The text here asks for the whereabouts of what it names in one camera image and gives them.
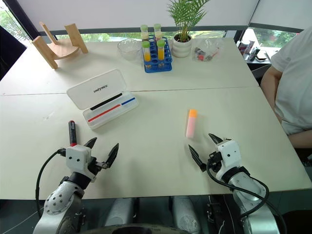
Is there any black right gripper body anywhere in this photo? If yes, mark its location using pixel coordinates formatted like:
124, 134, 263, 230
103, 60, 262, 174
206, 151, 223, 173

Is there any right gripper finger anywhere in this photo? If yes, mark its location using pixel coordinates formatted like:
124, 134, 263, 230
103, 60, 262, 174
208, 133, 226, 145
188, 144, 207, 173

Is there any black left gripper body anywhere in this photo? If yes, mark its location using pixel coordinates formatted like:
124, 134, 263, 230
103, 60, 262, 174
87, 156, 109, 182

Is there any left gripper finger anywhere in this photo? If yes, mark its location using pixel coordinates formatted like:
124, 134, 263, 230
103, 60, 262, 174
106, 143, 120, 169
83, 137, 98, 149

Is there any white open pencil case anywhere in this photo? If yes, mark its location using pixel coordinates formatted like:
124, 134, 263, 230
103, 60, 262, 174
66, 68, 139, 130

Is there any red and black marker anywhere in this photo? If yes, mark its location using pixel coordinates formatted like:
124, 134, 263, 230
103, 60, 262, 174
68, 119, 78, 147

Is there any pink highlighter with orange cap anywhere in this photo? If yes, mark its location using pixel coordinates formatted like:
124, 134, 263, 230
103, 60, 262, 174
185, 109, 198, 139

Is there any red pen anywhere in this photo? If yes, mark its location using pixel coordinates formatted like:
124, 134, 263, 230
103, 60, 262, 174
87, 104, 121, 123

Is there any black pen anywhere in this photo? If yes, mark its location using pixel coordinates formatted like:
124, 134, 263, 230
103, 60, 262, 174
90, 92, 123, 111

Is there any dark rounded robot torso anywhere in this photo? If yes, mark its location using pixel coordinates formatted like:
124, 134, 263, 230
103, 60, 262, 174
81, 224, 187, 234

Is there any clear plastic bag of parts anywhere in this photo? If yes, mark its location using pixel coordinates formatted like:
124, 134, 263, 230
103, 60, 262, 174
191, 38, 225, 63

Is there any blue test tube rack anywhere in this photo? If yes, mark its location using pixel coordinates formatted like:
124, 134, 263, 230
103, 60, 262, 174
141, 37, 173, 74

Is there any dark small box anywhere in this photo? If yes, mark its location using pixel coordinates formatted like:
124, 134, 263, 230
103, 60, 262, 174
249, 47, 261, 61

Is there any red and white carton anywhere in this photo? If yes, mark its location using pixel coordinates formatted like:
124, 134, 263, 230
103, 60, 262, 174
236, 40, 254, 56

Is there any white ribbed plant pot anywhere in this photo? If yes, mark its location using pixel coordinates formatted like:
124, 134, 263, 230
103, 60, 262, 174
171, 33, 194, 59

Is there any person in white shirt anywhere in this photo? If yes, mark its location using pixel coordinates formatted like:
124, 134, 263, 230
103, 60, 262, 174
260, 26, 312, 149

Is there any wooden curved stand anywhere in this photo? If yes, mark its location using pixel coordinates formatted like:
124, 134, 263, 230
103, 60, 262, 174
31, 21, 89, 70

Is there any clear glass bowl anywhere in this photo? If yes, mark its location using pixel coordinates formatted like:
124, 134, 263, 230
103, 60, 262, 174
117, 38, 145, 61

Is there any green-capped tube orange liquid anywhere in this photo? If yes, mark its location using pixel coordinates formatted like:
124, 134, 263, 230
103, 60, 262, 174
141, 40, 152, 69
156, 39, 166, 68

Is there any green palm plant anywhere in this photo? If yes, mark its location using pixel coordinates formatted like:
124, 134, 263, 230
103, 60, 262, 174
166, 0, 211, 42

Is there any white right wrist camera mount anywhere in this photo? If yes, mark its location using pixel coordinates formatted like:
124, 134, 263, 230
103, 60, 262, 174
214, 139, 241, 181

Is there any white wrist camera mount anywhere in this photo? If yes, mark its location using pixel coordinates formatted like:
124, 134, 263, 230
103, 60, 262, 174
65, 144, 97, 182
214, 139, 241, 181

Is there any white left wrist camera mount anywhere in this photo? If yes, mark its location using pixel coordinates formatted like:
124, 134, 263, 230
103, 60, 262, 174
65, 144, 97, 182

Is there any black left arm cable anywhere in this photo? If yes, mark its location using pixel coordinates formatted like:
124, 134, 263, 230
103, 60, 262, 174
35, 148, 68, 218

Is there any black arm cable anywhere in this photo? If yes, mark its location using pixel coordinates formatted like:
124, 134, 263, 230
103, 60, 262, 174
35, 148, 68, 218
206, 160, 270, 218

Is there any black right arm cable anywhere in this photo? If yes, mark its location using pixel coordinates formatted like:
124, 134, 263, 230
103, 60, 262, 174
206, 160, 270, 218

